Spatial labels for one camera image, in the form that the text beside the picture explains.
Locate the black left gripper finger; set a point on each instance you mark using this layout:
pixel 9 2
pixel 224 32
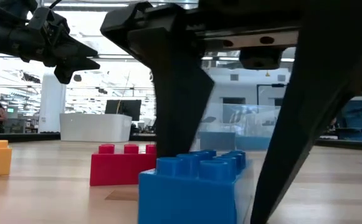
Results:
pixel 76 48
pixel 71 67

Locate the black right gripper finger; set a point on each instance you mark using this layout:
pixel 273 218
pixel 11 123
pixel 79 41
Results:
pixel 180 102
pixel 317 93

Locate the red toy building block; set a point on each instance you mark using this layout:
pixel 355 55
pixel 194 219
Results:
pixel 118 169

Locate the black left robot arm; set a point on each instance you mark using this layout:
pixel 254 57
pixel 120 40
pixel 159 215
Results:
pixel 0 37

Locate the ceiling strip light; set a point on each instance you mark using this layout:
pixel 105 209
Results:
pixel 221 58
pixel 118 57
pixel 288 59

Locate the white building pillar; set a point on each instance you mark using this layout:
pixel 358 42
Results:
pixel 51 105

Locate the dark blue equipment rack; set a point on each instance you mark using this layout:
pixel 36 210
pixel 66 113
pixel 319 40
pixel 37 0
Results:
pixel 358 118

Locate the black computer monitor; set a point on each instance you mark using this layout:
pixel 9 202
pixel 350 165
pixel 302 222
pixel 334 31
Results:
pixel 123 109

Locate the white plastic bin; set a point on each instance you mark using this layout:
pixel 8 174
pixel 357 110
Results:
pixel 93 127

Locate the clear plastic bin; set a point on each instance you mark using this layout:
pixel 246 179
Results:
pixel 246 121

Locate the green exit sign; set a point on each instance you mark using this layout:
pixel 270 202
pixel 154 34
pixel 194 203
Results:
pixel 10 109

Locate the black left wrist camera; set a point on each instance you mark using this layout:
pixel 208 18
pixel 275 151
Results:
pixel 45 18

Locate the black metal gantry frame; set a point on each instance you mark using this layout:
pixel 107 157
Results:
pixel 271 85

